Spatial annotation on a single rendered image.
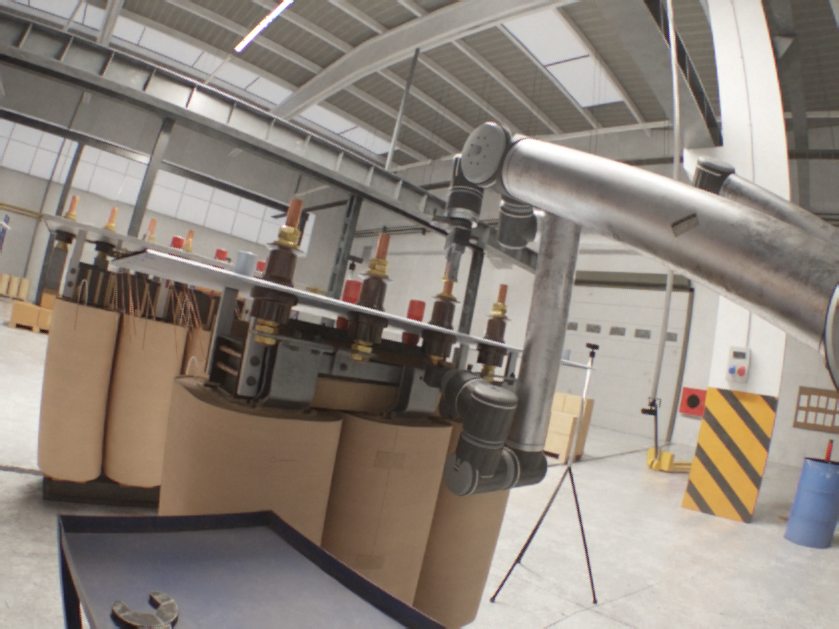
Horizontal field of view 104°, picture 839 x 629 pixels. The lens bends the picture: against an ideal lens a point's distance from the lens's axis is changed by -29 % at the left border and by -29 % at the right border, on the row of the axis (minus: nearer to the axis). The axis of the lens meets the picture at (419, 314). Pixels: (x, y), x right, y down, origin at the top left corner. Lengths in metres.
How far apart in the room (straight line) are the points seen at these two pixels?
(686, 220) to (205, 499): 1.10
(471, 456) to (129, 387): 2.03
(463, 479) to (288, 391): 0.46
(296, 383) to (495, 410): 0.47
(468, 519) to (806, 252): 1.42
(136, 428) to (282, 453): 1.70
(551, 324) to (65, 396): 2.31
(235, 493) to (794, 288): 1.10
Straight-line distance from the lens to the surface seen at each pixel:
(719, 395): 5.91
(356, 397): 1.35
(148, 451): 2.77
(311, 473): 1.17
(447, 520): 1.70
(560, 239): 1.15
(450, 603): 1.88
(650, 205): 0.72
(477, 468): 1.07
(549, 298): 1.13
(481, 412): 1.03
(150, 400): 2.68
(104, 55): 9.66
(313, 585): 0.81
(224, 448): 1.09
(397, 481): 1.36
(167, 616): 0.66
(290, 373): 1.11
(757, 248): 0.64
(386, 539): 1.43
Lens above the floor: 1.29
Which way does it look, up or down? 4 degrees up
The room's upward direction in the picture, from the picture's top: 11 degrees clockwise
